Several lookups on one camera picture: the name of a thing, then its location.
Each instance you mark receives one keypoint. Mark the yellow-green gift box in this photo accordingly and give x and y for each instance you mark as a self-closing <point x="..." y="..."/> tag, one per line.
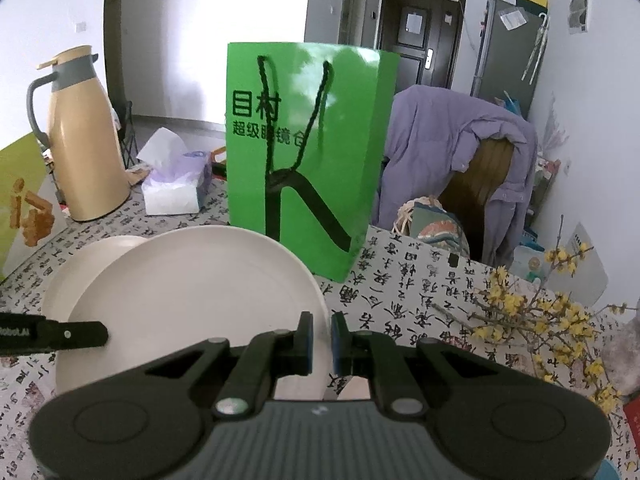
<point x="20" y="170"/>

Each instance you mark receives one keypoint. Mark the white umbrella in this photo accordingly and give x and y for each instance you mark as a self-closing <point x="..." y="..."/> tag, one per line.
<point x="534" y="52"/>

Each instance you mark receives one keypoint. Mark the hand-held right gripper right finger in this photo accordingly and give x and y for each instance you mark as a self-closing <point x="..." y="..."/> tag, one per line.
<point x="337" y="342"/>

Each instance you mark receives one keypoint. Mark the pale stone vase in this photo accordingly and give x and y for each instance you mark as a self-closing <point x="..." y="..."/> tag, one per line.
<point x="622" y="355"/>

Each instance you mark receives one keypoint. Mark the tissue box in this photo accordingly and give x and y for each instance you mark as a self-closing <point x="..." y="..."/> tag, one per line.
<point x="170" y="195"/>

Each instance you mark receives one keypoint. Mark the printed woven bag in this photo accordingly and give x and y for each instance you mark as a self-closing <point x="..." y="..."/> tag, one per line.
<point x="435" y="225"/>

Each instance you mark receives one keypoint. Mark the dark entrance door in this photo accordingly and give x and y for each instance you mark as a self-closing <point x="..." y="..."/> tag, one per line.
<point x="400" y="40"/>

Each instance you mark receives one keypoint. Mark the wall panel box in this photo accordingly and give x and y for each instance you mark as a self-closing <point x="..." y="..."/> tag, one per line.
<point x="580" y="10"/>

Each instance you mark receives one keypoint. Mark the grey refrigerator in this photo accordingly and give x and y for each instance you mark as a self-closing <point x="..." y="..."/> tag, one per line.
<point x="505" y="55"/>

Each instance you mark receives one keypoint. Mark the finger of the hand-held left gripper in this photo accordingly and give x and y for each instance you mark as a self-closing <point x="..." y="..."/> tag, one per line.
<point x="75" y="334"/>

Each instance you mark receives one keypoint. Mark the wooden chair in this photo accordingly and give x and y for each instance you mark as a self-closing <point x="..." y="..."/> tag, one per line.
<point x="480" y="180"/>

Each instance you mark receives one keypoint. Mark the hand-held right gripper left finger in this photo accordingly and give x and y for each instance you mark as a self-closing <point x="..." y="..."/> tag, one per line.
<point x="309" y="342"/>

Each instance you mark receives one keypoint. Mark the red box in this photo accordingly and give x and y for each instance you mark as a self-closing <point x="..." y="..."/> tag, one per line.
<point x="632" y="417"/>

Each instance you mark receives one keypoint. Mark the purple jacket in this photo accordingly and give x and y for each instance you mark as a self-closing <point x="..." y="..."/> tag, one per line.
<point x="430" y="135"/>

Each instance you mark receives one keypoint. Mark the beige thermos jug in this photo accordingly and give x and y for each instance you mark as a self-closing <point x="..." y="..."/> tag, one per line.
<point x="85" y="160"/>

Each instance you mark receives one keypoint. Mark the green paper bag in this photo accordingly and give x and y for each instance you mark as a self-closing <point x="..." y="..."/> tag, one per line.
<point x="345" y="135"/>

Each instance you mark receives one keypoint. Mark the yellow flower branch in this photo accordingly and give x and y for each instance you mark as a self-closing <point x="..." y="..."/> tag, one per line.
<point x="510" y="305"/>

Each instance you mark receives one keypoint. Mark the cream plate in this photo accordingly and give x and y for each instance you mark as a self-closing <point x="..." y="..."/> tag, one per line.
<point x="200" y="285"/>
<point x="75" y="280"/>

